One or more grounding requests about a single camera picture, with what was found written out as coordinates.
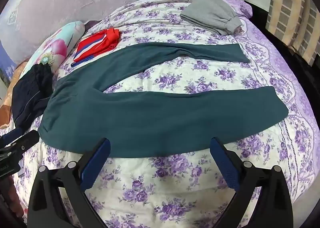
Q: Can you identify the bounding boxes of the blue poster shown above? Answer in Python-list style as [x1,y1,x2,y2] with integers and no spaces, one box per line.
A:
[0,43,17,73]

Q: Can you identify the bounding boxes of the red patterned cloth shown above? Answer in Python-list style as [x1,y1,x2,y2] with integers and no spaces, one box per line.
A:
[4,174,27,221]

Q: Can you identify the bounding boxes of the purple floral bedspread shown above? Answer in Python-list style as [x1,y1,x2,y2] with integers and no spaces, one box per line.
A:
[0,0,320,228]

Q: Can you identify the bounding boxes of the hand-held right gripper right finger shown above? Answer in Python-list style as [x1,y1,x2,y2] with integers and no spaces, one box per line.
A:
[209,137,293,228]

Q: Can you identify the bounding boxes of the grey folded pants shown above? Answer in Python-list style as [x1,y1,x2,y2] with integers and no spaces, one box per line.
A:
[180,0,243,36]

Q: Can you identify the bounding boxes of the red striped folded shorts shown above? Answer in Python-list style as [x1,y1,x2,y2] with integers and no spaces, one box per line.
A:
[71,28,122,67]

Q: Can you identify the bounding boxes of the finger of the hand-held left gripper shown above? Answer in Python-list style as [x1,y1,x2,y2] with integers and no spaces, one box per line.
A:
[0,130,40,160]
[0,127,23,145]

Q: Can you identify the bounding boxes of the orange cloth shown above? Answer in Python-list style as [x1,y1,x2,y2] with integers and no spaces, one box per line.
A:
[0,64,32,130]

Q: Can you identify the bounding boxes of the landscape picture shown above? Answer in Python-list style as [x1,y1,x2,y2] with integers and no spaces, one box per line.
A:
[0,66,13,87]

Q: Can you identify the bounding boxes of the mauve cloth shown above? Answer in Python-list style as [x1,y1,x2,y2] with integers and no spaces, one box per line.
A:
[84,20,101,31]

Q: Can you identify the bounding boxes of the striped beige curtain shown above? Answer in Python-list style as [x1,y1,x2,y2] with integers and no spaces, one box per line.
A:
[265,0,320,67]

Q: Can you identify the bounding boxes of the pink floral pillow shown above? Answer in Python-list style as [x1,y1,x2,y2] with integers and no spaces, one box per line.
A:
[25,21,86,76]

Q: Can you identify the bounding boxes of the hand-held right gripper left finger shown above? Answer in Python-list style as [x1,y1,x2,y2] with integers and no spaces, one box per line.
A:
[27,138,111,228]

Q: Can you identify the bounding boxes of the dark navy folded pants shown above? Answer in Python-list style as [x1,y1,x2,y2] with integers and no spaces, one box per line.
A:
[11,63,54,128]

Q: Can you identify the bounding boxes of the teal pants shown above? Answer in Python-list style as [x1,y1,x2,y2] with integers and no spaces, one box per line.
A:
[38,42,289,158]

